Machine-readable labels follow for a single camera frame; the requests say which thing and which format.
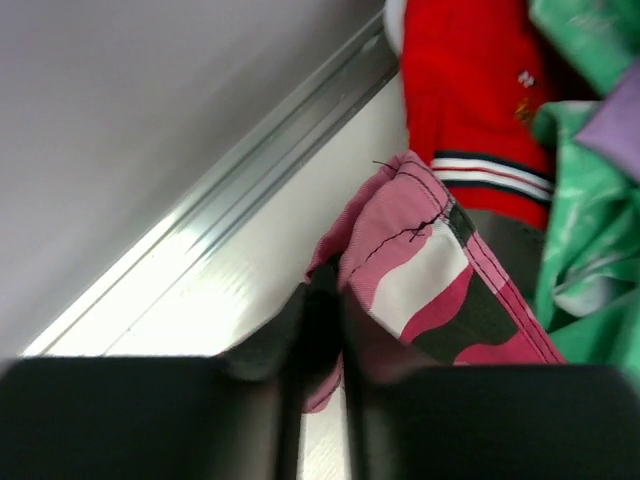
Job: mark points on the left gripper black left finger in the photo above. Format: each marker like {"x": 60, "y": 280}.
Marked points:
{"x": 235, "y": 415}

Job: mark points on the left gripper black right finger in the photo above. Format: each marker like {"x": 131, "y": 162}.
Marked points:
{"x": 410, "y": 417}

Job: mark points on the pink camouflage trousers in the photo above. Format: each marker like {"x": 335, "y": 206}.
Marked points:
{"x": 416, "y": 263}

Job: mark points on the green tie-dye garment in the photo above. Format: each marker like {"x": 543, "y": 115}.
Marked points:
{"x": 587, "y": 296}

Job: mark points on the red garment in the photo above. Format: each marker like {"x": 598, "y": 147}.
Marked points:
{"x": 475, "y": 73}

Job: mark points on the purple shirt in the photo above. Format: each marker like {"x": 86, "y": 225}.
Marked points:
{"x": 613, "y": 131}

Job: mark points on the aluminium side rail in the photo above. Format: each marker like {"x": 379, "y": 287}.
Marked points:
{"x": 231, "y": 191}

